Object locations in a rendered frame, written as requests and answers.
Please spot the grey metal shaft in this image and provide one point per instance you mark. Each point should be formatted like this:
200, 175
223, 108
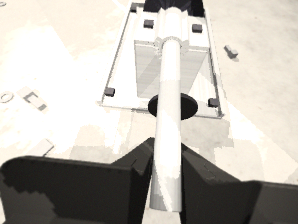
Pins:
165, 194

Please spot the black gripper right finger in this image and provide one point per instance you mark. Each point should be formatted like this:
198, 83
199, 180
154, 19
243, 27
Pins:
210, 195

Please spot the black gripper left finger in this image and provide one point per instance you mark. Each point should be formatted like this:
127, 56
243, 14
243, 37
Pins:
114, 193

